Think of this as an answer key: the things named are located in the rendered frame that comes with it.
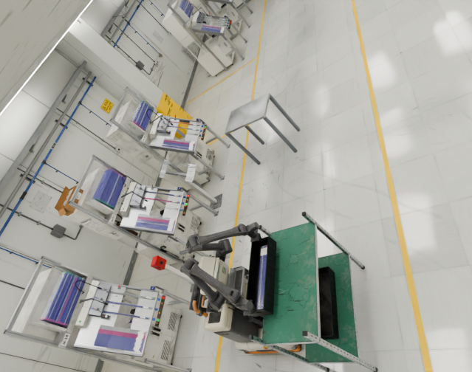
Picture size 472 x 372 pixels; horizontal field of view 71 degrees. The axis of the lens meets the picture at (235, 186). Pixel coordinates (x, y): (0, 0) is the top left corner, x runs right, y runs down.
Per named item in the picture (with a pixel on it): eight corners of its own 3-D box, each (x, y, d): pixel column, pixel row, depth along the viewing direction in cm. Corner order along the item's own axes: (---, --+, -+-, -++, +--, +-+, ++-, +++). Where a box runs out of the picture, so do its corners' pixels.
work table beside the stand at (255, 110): (297, 152, 471) (264, 116, 426) (258, 164, 516) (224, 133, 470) (300, 128, 495) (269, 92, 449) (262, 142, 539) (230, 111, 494)
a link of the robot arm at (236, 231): (188, 238, 247) (193, 252, 241) (188, 235, 242) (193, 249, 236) (242, 224, 259) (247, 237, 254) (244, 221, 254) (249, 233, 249)
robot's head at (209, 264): (197, 286, 261) (196, 280, 249) (202, 261, 273) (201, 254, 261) (216, 288, 260) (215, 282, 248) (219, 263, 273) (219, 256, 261)
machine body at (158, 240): (203, 219, 533) (174, 200, 498) (195, 260, 491) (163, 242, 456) (176, 229, 570) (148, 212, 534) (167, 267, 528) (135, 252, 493)
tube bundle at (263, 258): (263, 248, 273) (261, 246, 271) (270, 246, 269) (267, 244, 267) (258, 311, 243) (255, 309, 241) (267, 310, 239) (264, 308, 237)
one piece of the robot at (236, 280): (237, 306, 277) (220, 297, 265) (241, 274, 293) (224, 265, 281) (252, 304, 268) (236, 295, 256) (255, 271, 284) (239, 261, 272)
